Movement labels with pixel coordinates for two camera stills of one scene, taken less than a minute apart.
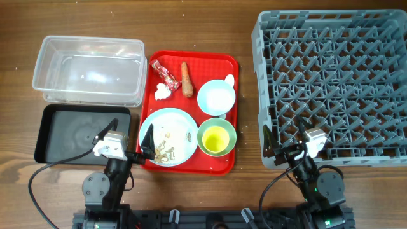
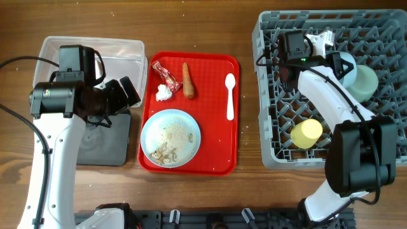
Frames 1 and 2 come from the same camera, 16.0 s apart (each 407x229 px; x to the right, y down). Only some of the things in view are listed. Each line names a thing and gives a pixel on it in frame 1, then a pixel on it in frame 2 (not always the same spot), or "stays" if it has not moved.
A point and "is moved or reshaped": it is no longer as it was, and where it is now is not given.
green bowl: [217, 137] → [365, 84]
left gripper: [147, 147] → [121, 102]
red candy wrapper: [172, 84] stays
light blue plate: [175, 136] stays
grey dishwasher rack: [344, 70] stays
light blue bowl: [216, 97] → [348, 80]
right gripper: [291, 152] → [334, 63]
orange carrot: [187, 88] stays
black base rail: [212, 218] stays
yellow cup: [215, 139] is moved or reshaped
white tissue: [163, 91] stays
